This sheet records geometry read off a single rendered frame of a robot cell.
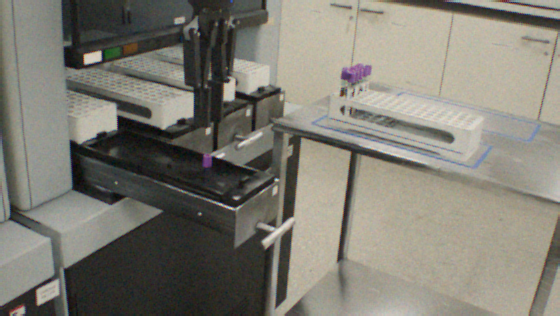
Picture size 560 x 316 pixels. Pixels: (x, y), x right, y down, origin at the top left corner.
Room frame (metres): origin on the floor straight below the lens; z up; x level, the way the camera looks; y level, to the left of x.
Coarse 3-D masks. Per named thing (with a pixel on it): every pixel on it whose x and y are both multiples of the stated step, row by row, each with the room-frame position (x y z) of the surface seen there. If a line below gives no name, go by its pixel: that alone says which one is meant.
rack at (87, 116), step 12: (72, 96) 1.08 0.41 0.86; (84, 96) 1.08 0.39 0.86; (72, 108) 1.02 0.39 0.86; (84, 108) 1.02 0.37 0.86; (96, 108) 1.02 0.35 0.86; (108, 108) 1.03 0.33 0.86; (72, 120) 0.97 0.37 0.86; (84, 120) 0.98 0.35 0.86; (96, 120) 1.00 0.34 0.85; (108, 120) 1.03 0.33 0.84; (72, 132) 0.97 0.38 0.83; (84, 132) 0.97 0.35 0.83; (96, 132) 1.00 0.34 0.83
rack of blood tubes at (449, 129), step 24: (336, 96) 1.16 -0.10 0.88; (360, 96) 1.17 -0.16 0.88; (384, 96) 1.19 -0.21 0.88; (360, 120) 1.13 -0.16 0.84; (384, 120) 1.14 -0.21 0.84; (408, 120) 1.07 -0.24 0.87; (432, 120) 1.05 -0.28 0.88; (456, 120) 1.07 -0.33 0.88; (480, 120) 1.08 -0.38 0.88; (408, 144) 1.07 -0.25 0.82; (432, 144) 1.04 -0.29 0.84; (456, 144) 1.02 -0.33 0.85
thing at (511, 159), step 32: (416, 96) 1.42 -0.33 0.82; (288, 128) 1.13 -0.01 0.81; (320, 128) 1.13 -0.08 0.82; (512, 128) 1.23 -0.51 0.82; (544, 128) 1.25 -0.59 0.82; (352, 160) 1.51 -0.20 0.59; (384, 160) 1.03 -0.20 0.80; (416, 160) 1.00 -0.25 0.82; (448, 160) 1.01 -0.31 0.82; (480, 160) 1.02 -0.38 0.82; (512, 160) 1.04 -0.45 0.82; (544, 160) 1.05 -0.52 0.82; (352, 192) 1.51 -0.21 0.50; (512, 192) 0.91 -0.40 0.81; (544, 192) 0.90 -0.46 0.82; (320, 288) 1.34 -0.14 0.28; (352, 288) 1.35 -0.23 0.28; (384, 288) 1.36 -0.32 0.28; (416, 288) 1.37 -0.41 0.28; (544, 288) 0.86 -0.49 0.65
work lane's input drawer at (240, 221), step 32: (96, 160) 0.92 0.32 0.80; (128, 160) 0.94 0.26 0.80; (160, 160) 0.95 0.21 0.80; (192, 160) 0.96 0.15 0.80; (224, 160) 0.94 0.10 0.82; (128, 192) 0.88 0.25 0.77; (160, 192) 0.85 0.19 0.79; (192, 192) 0.83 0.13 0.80; (224, 192) 0.84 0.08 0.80; (256, 192) 0.84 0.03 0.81; (224, 224) 0.79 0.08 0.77; (256, 224) 0.84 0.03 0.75; (288, 224) 0.85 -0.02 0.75
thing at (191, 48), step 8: (192, 32) 0.88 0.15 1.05; (184, 40) 0.89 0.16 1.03; (192, 40) 0.89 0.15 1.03; (184, 48) 0.90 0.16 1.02; (192, 48) 0.89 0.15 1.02; (184, 56) 0.90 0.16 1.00; (192, 56) 0.89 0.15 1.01; (184, 64) 0.90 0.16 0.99; (192, 64) 0.89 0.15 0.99; (200, 64) 0.90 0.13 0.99; (184, 72) 0.90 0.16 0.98; (192, 72) 0.89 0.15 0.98; (184, 80) 0.90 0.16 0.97
